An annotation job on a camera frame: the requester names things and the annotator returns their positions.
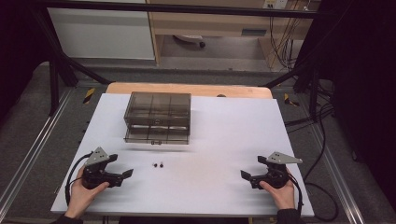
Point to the office chair base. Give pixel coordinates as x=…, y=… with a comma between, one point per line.
x=190, y=39

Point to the light wooden desk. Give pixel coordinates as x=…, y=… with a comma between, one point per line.
x=211, y=25

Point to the person's right hand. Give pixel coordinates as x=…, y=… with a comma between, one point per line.
x=283, y=197

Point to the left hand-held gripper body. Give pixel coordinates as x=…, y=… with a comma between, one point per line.
x=93, y=179

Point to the wooden table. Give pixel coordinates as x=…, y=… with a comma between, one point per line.
x=186, y=89

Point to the aluminium floor rail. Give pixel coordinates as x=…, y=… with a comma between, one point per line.
x=339, y=177
x=34, y=149

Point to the white cabinet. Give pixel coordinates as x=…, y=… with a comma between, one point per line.
x=99, y=34

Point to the white table board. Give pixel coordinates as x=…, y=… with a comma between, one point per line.
x=218, y=140

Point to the white power strip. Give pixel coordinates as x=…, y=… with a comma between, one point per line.
x=275, y=3

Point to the smoky transparent drawer cabinet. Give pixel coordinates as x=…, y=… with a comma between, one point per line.
x=158, y=107

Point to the yellow black striped tape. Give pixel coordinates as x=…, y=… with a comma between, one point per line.
x=290, y=100
x=89, y=95

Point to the smoky transparent plastic drawer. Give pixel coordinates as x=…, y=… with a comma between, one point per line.
x=157, y=135

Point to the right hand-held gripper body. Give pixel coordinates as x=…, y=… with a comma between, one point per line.
x=277, y=177

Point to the black metal frame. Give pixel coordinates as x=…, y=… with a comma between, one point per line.
x=174, y=8

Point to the person's left hand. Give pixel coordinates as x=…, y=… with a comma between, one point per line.
x=79, y=197

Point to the dark curtain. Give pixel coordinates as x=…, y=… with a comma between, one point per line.
x=17, y=53
x=364, y=93

